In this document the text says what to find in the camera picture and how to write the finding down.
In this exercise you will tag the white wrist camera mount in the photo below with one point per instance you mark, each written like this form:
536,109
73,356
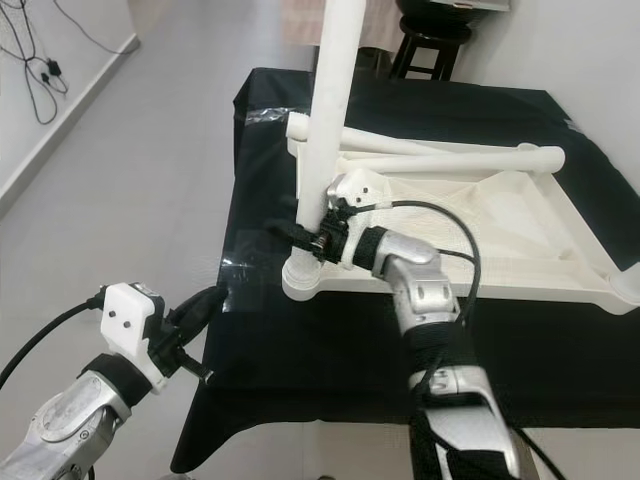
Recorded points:
135,325
360,190

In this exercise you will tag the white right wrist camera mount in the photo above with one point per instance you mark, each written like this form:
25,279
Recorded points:
360,190

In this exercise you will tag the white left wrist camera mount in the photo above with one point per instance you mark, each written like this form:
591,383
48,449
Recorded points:
135,325

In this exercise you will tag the black wooden stool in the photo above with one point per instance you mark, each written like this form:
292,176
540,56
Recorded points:
430,45

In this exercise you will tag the beige checked cloth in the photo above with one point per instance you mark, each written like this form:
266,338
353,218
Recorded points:
295,20

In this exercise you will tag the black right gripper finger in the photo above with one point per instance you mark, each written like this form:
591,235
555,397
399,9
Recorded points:
292,238

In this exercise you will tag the white plastic table top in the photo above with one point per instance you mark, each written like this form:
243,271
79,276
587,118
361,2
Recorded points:
510,230

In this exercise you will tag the clear adhesive tape strip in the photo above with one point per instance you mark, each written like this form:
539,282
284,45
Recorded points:
245,265
578,124
265,113

